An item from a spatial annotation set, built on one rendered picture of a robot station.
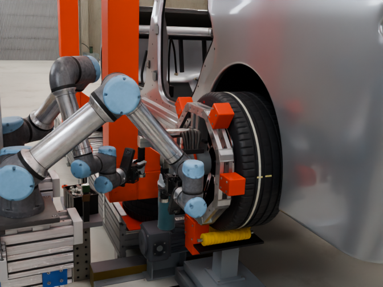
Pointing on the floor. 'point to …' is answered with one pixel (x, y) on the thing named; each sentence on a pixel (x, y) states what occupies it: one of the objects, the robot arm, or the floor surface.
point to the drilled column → (82, 258)
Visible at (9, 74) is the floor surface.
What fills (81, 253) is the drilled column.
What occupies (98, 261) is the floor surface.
